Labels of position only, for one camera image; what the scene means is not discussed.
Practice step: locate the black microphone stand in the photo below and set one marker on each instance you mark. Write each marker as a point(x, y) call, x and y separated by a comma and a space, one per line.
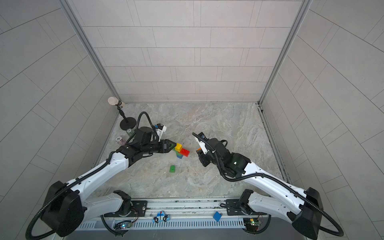
point(126, 123)

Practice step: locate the left circuit board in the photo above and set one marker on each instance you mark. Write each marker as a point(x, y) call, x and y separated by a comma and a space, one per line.
point(123, 225)

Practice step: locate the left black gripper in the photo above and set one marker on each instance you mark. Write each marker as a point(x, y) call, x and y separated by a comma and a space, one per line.
point(166, 142)

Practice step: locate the circuit board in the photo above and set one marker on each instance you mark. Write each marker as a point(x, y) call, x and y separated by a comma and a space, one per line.
point(252, 225)
point(123, 225)

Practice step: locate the aluminium front rail frame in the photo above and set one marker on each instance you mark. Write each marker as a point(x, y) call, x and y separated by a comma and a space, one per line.
point(187, 214)

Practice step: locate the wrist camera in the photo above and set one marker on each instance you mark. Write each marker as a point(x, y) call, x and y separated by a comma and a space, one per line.
point(202, 143)
point(160, 129)

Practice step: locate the right circuit board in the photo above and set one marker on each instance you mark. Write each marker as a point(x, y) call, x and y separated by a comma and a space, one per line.
point(252, 225)

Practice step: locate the blue car toy sticker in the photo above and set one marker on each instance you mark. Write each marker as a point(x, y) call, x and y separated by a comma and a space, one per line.
point(161, 216)

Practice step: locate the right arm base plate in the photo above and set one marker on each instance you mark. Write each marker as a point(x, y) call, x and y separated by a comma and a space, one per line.
point(235, 208)

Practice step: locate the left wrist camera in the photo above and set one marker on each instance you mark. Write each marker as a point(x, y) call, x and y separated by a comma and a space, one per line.
point(160, 129)

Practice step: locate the pink white small cup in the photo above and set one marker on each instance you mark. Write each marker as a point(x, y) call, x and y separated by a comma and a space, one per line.
point(120, 140)

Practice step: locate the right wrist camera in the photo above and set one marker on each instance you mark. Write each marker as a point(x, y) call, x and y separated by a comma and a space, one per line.
point(202, 143)

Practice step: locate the blue cube on rail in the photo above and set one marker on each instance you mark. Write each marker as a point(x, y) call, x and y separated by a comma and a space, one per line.
point(217, 216)

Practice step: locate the yellow square lego brick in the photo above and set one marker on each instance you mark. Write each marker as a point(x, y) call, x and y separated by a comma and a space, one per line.
point(178, 147)

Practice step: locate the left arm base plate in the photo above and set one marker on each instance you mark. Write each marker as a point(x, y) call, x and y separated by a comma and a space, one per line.
point(129, 209)

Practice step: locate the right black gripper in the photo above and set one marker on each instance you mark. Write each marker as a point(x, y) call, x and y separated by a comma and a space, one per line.
point(202, 157)

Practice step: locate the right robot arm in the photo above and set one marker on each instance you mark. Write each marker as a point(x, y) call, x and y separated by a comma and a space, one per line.
point(302, 208)

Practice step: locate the green can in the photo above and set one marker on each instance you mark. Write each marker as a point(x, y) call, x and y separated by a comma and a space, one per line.
point(130, 132)

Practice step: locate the long red lego brick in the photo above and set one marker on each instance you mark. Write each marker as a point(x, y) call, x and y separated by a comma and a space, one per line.
point(184, 152)

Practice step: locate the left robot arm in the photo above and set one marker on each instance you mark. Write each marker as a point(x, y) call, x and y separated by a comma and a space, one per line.
point(65, 207)

